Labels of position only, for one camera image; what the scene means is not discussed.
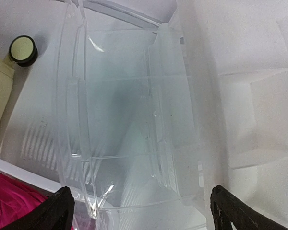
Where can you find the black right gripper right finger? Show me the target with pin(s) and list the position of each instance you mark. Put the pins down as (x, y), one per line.
(228, 211)

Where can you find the magenta garment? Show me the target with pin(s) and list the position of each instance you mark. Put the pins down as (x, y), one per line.
(17, 199)

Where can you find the white plastic drawer organizer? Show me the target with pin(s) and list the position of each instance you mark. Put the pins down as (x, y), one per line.
(152, 115)

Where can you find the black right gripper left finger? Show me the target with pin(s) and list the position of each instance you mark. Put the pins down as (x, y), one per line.
(56, 213)

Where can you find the pale green hard-shell suitcase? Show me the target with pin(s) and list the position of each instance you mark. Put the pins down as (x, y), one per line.
(22, 53)

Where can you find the white perforated plastic basket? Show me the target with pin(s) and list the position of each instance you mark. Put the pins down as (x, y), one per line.
(32, 178)

